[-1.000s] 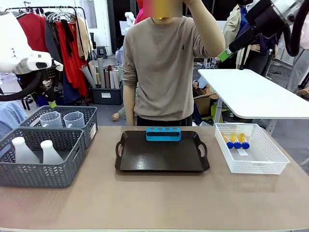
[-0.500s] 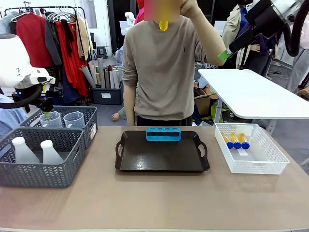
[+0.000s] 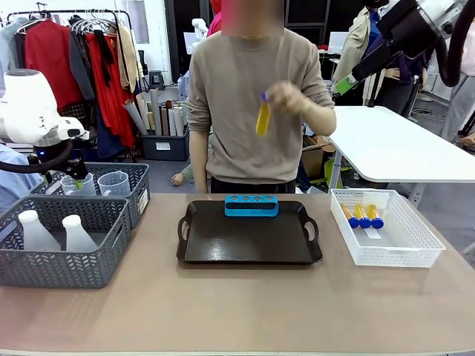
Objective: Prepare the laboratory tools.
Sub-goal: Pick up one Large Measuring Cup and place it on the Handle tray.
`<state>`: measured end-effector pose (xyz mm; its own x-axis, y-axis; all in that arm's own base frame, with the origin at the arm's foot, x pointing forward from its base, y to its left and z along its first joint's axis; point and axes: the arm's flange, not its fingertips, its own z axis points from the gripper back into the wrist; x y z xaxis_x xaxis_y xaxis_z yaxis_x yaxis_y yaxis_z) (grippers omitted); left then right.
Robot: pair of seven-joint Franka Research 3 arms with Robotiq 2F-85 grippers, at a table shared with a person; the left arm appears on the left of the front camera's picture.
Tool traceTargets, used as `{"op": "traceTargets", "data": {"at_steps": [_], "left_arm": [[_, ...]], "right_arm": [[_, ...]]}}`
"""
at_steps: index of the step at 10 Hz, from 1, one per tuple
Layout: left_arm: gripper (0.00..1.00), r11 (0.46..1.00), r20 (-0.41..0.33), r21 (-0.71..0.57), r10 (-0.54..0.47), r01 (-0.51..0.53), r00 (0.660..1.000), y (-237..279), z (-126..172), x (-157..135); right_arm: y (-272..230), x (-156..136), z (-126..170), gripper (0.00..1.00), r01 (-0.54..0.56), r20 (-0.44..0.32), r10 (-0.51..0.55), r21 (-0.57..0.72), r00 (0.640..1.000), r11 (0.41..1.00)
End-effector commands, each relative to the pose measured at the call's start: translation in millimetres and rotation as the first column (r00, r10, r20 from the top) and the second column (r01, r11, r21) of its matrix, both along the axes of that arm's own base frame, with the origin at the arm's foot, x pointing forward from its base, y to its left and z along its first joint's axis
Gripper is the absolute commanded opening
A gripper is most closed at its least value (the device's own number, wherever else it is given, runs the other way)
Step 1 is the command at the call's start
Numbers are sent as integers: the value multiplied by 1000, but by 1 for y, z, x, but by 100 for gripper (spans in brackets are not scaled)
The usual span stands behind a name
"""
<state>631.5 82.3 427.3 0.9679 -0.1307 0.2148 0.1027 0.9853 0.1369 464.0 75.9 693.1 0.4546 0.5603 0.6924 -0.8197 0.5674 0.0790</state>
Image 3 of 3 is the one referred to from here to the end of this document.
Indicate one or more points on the red hanging jacket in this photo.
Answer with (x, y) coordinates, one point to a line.
(48, 63)

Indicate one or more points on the pale grey hanging garment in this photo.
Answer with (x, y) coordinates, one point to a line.
(9, 44)

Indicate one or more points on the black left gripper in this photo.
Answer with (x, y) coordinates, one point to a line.
(76, 167)

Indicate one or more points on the person in beige trench coat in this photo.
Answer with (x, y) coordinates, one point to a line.
(358, 52)

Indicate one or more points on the beige hanging garment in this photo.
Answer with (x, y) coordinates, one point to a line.
(129, 59)

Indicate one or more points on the grey woven plastic basket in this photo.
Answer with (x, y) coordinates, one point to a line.
(55, 267)

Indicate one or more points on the black hanging scarf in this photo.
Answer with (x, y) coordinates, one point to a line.
(105, 55)

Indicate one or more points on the white paper roll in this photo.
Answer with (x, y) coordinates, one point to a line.
(178, 122)

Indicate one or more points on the dark grey storage bin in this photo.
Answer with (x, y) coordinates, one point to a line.
(165, 146)

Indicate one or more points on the person's left hand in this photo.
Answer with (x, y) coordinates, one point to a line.
(291, 97)

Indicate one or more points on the yellow tube with blue cap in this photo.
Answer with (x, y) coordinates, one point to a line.
(362, 217)
(375, 217)
(350, 217)
(262, 118)

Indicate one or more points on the black serving tray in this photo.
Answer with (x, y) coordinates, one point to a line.
(248, 241)

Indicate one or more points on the dark grey hanging coat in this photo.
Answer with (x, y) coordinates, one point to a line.
(79, 66)

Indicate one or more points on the person in beige sweater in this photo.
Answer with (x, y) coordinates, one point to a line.
(241, 92)

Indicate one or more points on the red hanging dress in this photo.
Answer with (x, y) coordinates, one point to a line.
(111, 107)

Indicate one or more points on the light blue cloth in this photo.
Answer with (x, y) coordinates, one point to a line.
(16, 185)

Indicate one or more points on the clear plastic measuring beaker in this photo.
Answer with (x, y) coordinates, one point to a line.
(87, 187)
(114, 184)

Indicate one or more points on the black metal clothes rack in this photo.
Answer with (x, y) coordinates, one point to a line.
(124, 22)

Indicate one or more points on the person's right forearm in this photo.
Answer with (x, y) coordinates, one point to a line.
(197, 163)

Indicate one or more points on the person's left forearm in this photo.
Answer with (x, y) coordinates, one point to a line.
(320, 116)

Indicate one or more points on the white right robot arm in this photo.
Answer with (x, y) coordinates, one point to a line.
(412, 22)

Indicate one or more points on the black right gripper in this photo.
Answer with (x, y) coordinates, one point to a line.
(376, 61)

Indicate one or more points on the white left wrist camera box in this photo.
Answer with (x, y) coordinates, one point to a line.
(74, 131)

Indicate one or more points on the tall grey paper roll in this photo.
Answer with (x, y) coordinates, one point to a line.
(156, 111)

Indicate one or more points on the small grey stool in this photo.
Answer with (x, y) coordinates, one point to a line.
(156, 78)

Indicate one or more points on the white paper strip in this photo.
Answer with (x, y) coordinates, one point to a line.
(372, 234)

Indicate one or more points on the grey basket with white label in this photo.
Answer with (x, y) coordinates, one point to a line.
(139, 178)

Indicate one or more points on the white plastic bottle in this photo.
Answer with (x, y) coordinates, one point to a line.
(78, 237)
(37, 237)

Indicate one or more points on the white perforated plastic basket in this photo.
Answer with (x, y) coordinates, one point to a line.
(404, 248)

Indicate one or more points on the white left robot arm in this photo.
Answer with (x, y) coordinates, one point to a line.
(26, 104)

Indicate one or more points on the white background table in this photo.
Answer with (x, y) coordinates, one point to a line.
(393, 144)

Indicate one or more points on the blue test tube rack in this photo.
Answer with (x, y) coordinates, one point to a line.
(250, 210)

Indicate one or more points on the cardboard box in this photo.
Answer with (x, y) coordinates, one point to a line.
(313, 155)

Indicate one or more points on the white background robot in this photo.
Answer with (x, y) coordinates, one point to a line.
(199, 29)

